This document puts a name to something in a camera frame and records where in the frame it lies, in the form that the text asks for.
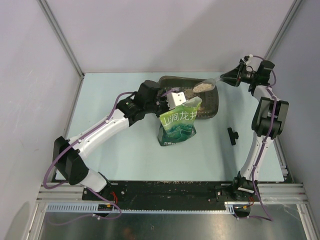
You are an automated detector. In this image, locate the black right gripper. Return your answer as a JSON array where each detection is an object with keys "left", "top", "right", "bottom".
[{"left": 220, "top": 62, "right": 259, "bottom": 87}]

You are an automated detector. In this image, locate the green litter bag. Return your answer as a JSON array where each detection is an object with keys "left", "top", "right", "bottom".
[{"left": 157, "top": 96, "right": 202, "bottom": 147}]

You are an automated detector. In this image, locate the clear plastic scoop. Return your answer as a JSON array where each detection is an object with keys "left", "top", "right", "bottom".
[{"left": 192, "top": 76, "right": 222, "bottom": 93}]

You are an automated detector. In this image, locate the black bag clip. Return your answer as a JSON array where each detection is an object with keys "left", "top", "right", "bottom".
[{"left": 227, "top": 127, "right": 239, "bottom": 146}]

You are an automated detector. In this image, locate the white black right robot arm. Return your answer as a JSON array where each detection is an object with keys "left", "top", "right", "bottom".
[{"left": 220, "top": 55, "right": 289, "bottom": 201}]

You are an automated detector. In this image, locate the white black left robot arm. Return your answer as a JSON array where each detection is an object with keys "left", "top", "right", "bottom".
[{"left": 52, "top": 80, "right": 169, "bottom": 200}]

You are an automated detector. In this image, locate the beige cat litter pile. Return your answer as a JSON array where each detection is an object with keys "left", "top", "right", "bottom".
[{"left": 184, "top": 83, "right": 215, "bottom": 112}]

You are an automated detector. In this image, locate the dark grey litter box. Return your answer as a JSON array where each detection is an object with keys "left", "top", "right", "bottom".
[{"left": 158, "top": 75, "right": 219, "bottom": 120}]

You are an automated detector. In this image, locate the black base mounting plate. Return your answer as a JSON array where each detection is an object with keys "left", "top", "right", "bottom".
[{"left": 81, "top": 180, "right": 262, "bottom": 204}]

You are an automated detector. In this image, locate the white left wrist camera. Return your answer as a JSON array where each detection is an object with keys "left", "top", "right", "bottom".
[{"left": 166, "top": 92, "right": 187, "bottom": 110}]

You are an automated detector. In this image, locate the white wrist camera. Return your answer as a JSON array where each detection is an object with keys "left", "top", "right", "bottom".
[
  {"left": 241, "top": 54, "right": 254, "bottom": 66},
  {"left": 166, "top": 92, "right": 187, "bottom": 110}
]

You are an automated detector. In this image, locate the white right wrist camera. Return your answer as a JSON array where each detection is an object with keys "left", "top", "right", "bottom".
[{"left": 241, "top": 54, "right": 254, "bottom": 66}]

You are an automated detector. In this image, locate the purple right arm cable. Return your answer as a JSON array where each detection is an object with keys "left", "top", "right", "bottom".
[{"left": 249, "top": 55, "right": 277, "bottom": 222}]

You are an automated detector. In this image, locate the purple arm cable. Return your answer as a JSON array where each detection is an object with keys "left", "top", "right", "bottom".
[
  {"left": 249, "top": 55, "right": 277, "bottom": 222},
  {"left": 42, "top": 87, "right": 180, "bottom": 221}
]

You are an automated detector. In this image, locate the aluminium frame rail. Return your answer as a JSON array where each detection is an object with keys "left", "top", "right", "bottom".
[{"left": 36, "top": 183, "right": 308, "bottom": 204}]

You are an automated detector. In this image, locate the white slotted cable duct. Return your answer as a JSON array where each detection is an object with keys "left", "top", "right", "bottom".
[{"left": 46, "top": 201, "right": 248, "bottom": 214}]

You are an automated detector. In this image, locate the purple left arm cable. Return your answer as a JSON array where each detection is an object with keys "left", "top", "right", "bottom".
[{"left": 42, "top": 87, "right": 180, "bottom": 221}]

